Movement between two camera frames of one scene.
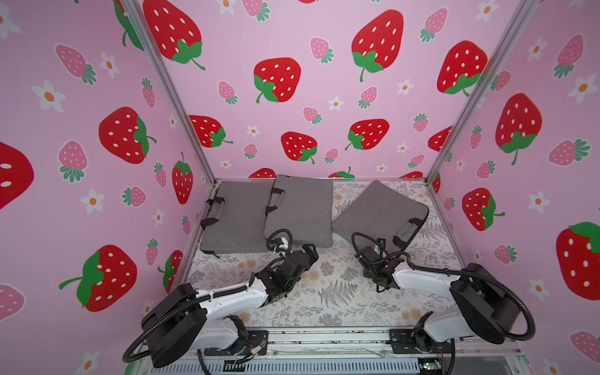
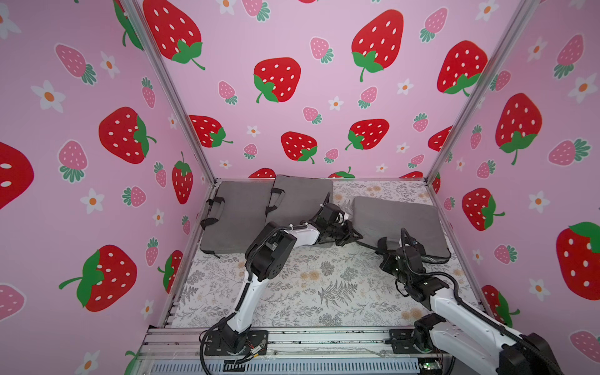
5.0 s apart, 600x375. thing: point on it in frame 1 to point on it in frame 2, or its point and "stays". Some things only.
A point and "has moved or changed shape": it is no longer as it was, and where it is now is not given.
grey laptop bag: x=302 y=207 stays
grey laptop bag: x=236 y=219 stays
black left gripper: x=312 y=255 to x=347 y=234
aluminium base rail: x=347 y=351 stays
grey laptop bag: x=384 y=212 has moved or changed shape
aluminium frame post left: x=147 y=35 stays
